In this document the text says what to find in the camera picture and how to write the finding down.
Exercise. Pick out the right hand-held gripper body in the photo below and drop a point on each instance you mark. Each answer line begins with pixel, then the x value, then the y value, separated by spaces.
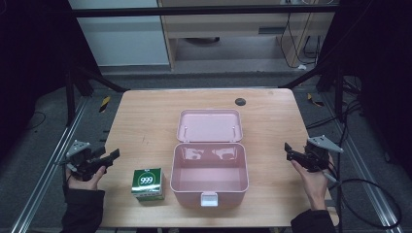
pixel 319 155

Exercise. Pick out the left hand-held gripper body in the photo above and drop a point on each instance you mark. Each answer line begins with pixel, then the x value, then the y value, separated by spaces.
pixel 80 157

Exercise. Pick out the person's left hand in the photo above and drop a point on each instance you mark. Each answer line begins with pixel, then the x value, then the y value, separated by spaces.
pixel 85 183

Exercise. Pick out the person's right hand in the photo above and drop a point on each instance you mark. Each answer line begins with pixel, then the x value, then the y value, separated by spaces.
pixel 312 186

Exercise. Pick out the green and white medicine box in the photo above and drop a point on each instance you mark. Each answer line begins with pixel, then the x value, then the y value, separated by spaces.
pixel 147 183

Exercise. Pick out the yellow and black tape strip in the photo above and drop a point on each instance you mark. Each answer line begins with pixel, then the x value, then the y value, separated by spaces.
pixel 104 103
pixel 314 100

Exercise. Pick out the black metal stand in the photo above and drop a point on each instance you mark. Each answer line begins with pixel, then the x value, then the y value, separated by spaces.
pixel 338 93
pixel 69 97

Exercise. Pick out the black round table grommet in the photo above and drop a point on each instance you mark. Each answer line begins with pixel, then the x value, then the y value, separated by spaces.
pixel 240 102

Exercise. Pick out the white plug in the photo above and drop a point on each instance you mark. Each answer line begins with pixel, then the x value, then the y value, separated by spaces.
pixel 302 67

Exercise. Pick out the pink plastic storage box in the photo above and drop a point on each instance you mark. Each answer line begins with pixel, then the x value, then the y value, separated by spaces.
pixel 209 168

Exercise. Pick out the white cabinet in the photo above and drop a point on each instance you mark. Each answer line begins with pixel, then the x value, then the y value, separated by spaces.
pixel 123 35

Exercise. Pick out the aluminium floor rail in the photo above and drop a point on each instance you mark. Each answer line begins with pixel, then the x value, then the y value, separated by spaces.
pixel 48 168
pixel 366 168

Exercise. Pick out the black horizontal frame bar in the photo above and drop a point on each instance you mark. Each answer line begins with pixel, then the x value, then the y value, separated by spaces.
pixel 200 11

